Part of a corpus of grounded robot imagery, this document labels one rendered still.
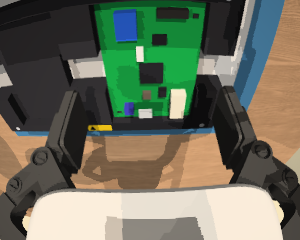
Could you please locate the green circuit board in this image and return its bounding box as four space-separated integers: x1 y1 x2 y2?
94 0 206 119

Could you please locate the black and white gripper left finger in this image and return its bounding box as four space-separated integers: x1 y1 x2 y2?
0 90 89 240

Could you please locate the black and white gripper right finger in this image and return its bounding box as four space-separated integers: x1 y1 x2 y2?
212 86 300 240

